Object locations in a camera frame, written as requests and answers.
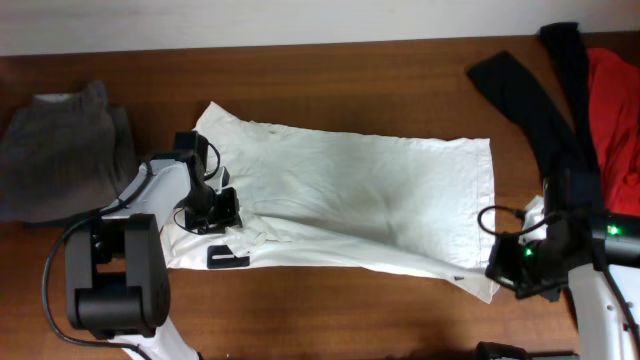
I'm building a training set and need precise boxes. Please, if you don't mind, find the grey folded garment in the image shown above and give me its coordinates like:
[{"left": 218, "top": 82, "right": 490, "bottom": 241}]
[{"left": 1, "top": 81, "right": 138, "bottom": 223}]

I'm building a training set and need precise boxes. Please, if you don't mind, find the black garment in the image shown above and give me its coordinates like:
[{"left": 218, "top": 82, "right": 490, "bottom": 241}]
[{"left": 467, "top": 22, "right": 600, "bottom": 179}]

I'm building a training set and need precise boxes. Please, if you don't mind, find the red garment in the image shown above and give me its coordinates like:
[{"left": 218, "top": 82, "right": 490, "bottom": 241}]
[{"left": 587, "top": 48, "right": 639, "bottom": 216}]

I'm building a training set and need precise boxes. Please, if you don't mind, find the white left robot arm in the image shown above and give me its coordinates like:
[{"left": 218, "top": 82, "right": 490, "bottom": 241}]
[{"left": 63, "top": 150, "right": 241, "bottom": 359}]

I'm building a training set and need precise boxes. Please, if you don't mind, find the white polo shirt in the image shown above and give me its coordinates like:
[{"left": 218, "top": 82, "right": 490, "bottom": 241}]
[{"left": 161, "top": 104, "right": 498, "bottom": 302}]

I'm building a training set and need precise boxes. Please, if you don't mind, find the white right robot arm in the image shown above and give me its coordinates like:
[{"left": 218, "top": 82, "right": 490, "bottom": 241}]
[{"left": 477, "top": 207, "right": 639, "bottom": 359}]

